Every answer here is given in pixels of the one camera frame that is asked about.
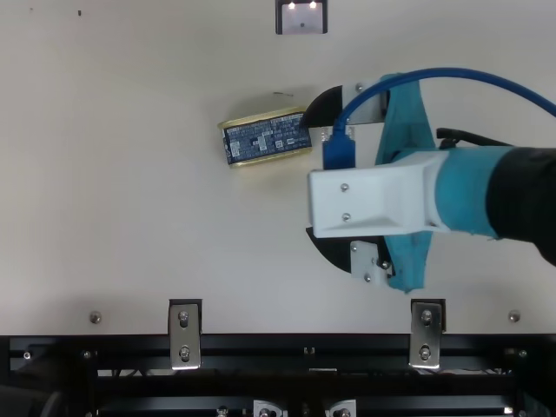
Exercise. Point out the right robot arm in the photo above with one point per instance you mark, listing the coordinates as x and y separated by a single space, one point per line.
525 195

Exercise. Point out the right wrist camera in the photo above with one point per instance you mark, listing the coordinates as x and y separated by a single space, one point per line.
369 195

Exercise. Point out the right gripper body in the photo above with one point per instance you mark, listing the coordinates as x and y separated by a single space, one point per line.
462 191

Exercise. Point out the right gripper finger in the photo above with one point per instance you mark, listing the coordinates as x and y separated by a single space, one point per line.
323 108
334 252

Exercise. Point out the rectangular tin with blue label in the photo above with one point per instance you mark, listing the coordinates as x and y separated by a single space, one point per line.
267 139

